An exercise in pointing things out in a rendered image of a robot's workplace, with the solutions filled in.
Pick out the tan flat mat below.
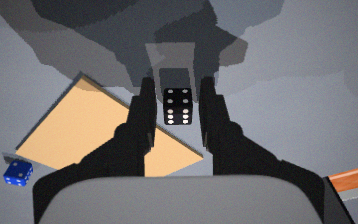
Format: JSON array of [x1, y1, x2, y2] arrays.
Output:
[[15, 75, 203, 176]]

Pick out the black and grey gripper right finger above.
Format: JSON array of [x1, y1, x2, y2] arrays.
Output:
[[198, 77, 325, 224]]

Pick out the black die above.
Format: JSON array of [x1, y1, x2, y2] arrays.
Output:
[[163, 88, 193, 125]]

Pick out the blue die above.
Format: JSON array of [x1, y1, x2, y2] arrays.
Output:
[[3, 160, 33, 186]]

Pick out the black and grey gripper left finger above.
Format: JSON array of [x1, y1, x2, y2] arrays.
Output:
[[32, 77, 157, 224]]

